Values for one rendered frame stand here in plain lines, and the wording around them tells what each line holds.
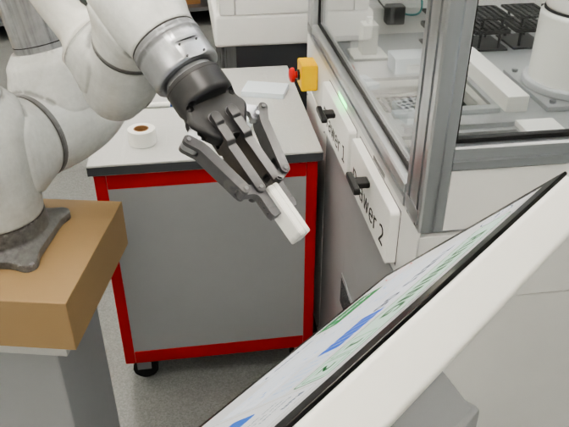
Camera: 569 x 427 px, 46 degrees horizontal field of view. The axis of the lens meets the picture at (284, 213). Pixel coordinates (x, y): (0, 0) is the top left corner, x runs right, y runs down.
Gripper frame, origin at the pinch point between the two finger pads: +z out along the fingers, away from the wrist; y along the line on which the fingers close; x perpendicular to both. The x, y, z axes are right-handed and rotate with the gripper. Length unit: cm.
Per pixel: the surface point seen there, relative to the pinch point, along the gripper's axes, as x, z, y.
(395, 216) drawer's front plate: 21.5, 6.2, 31.6
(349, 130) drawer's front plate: 38, -15, 49
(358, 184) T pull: 30.3, -3.0, 36.3
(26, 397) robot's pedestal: 71, -6, -25
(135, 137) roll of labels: 80, -49, 28
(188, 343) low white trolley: 125, -2, 26
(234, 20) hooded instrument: 96, -80, 88
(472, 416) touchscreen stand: -10.9, 28.2, -2.6
